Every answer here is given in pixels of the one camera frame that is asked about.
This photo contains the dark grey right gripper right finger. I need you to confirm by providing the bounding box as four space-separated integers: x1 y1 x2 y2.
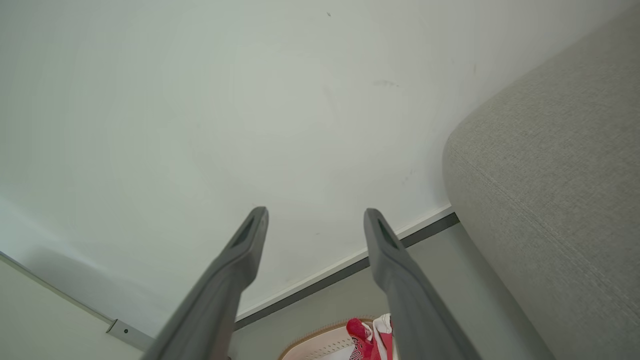
363 208 482 360

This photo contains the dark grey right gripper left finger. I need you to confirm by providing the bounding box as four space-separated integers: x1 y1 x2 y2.
141 206 269 360

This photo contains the white laundry basket wooden rim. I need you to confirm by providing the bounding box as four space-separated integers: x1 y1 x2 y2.
278 320 396 360

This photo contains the red and white garment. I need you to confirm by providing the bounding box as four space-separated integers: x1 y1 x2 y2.
346 313 395 360

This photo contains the dark grey skirting board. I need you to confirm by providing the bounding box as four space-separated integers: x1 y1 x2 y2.
233 212 460 331

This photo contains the grey fabric sofa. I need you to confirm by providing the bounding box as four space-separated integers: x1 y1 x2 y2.
442 5 640 360

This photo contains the grey metal wall bracket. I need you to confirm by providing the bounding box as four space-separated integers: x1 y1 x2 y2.
105 319 156 351

